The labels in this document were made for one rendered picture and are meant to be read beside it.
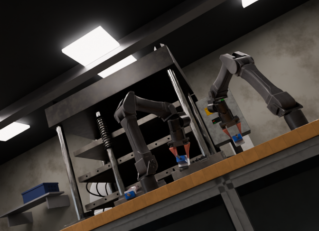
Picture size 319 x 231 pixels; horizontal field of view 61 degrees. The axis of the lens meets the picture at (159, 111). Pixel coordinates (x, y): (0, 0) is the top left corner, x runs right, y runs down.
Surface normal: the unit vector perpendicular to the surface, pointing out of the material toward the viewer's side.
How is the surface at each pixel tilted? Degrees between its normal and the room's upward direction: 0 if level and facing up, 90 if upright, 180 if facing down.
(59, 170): 90
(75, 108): 90
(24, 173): 90
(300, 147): 90
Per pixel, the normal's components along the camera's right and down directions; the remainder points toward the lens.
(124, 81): -0.32, -0.24
